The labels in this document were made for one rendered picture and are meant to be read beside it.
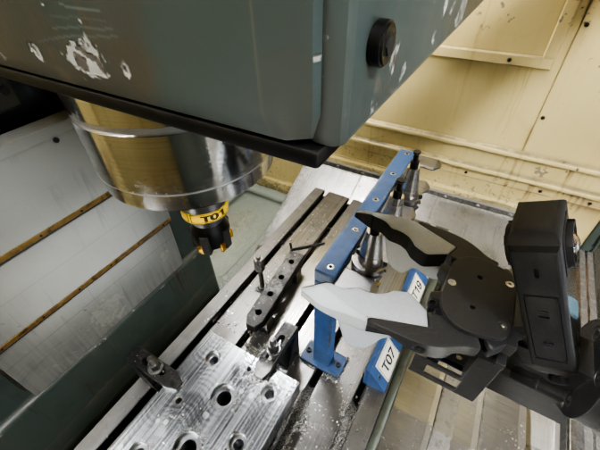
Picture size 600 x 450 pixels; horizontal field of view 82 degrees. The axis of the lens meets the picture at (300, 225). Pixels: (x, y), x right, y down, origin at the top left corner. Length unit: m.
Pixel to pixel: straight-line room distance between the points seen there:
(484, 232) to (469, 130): 0.37
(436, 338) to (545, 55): 1.05
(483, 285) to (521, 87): 1.02
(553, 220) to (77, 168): 0.75
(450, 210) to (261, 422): 1.03
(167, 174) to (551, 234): 0.24
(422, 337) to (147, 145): 0.22
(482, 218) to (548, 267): 1.21
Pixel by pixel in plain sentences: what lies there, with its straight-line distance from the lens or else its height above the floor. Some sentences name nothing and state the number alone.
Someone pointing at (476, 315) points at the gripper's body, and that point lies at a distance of 0.27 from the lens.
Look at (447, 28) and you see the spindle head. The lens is 0.20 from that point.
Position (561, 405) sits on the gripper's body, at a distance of 0.33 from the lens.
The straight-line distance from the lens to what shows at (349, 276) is 0.60.
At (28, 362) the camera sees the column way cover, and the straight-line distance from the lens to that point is 0.95.
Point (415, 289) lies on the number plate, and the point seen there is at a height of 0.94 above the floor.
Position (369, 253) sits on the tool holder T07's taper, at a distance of 0.58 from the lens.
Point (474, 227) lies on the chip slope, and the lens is 1.41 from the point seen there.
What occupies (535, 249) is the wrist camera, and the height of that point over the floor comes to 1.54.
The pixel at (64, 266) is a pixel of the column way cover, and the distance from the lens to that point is 0.86.
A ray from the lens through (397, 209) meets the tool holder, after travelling 0.66.
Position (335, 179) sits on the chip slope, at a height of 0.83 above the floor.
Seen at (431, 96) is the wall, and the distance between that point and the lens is 1.30.
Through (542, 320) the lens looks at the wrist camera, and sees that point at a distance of 0.26.
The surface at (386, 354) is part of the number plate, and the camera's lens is 0.84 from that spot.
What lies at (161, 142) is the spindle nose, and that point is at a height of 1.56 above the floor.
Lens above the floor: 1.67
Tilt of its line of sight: 42 degrees down
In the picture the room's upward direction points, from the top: 2 degrees counter-clockwise
